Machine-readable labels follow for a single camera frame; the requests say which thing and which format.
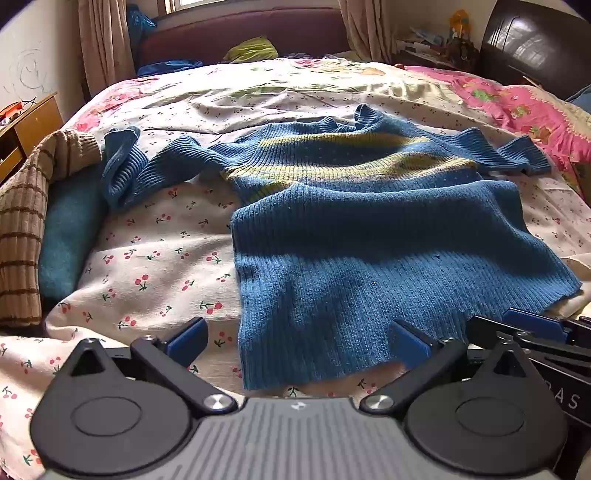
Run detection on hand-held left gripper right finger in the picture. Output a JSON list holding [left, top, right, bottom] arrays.
[[360, 319, 537, 414]]

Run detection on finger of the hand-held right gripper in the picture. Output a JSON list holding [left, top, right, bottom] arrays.
[[465, 316, 591, 370], [501, 307, 591, 344]]

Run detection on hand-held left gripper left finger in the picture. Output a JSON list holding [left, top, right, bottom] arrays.
[[53, 317, 238, 414]]

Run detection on blue knit sweater yellow stripes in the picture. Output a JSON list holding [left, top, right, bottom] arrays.
[[100, 104, 583, 391]]

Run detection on cherry print bed sheet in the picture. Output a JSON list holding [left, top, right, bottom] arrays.
[[0, 88, 591, 480]]

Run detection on teal fuzzy cloth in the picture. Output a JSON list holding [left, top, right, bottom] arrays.
[[38, 165, 110, 309]]

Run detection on brown striped knit sweater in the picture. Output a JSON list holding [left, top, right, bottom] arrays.
[[0, 129, 103, 329]]

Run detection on pink floral quilt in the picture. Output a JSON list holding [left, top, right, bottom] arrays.
[[69, 56, 591, 204]]

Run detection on blue pillow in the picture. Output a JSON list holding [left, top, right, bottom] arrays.
[[566, 83, 591, 108]]

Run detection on wooden nightstand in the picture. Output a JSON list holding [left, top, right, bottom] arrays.
[[0, 91, 65, 184]]

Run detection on dark brown headboard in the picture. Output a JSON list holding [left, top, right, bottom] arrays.
[[479, 0, 591, 94]]

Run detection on yellow toy figure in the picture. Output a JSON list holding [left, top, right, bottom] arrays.
[[444, 9, 482, 71]]

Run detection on green cloth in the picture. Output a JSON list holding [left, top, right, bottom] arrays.
[[223, 36, 280, 64]]

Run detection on beige curtain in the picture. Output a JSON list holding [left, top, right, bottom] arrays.
[[338, 0, 408, 65], [77, 0, 160, 101]]

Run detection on blue plastic bag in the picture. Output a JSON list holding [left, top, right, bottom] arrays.
[[126, 4, 158, 43]]

